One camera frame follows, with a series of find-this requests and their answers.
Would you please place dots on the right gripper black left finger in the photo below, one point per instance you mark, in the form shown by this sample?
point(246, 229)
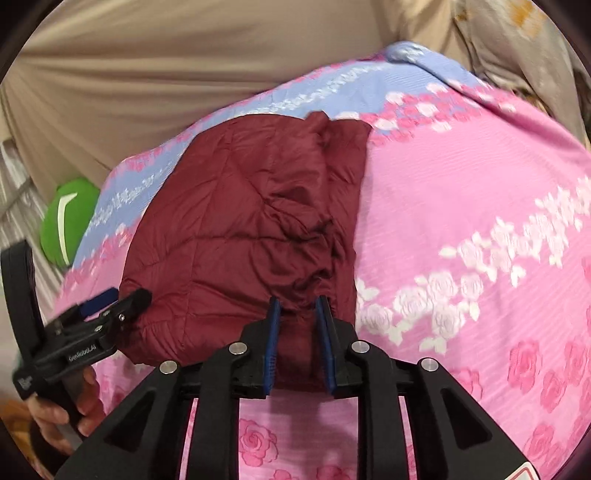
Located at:
point(182, 422)

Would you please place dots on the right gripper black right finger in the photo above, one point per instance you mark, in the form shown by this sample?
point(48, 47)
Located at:
point(415, 419)

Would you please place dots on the maroon quilted puffer jacket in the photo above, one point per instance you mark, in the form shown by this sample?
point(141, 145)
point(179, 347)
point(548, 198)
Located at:
point(258, 207)

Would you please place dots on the person's left hand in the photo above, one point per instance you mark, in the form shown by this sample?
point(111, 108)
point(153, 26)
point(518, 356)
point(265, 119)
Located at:
point(49, 416)

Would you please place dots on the beige curtain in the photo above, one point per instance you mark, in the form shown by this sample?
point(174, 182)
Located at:
point(99, 81)

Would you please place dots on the grey patterned hanging cloth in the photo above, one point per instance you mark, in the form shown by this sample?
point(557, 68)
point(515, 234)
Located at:
point(515, 46)

